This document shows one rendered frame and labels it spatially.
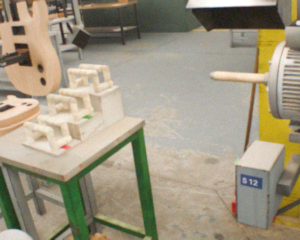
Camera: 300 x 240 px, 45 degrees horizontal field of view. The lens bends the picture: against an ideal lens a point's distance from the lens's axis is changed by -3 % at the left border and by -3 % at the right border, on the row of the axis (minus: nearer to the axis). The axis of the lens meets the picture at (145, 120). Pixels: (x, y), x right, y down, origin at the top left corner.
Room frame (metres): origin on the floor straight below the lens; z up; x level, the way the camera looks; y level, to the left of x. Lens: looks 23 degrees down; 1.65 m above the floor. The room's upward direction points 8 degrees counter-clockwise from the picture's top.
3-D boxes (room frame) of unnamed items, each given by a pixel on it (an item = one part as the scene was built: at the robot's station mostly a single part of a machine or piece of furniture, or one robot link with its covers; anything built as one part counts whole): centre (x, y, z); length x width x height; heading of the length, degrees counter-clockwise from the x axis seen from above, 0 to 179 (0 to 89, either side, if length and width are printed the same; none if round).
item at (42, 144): (1.58, 0.45, 0.94); 0.27 x 0.15 x 0.01; 51
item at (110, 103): (1.81, 0.25, 1.02); 0.27 x 0.15 x 0.17; 51
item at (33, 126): (1.54, 0.48, 1.04); 0.20 x 0.03 x 0.03; 50
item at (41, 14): (1.49, 0.36, 1.54); 0.07 x 0.04 x 0.09; 50
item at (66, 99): (1.67, 0.38, 1.12); 0.20 x 0.03 x 0.03; 50
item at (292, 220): (2.08, -0.88, 0.02); 0.40 x 0.40 x 0.02; 53
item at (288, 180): (0.93, -0.42, 1.02); 0.19 x 0.04 x 0.04; 143
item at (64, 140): (1.51, 0.38, 0.96); 0.11 x 0.03 x 0.03; 141
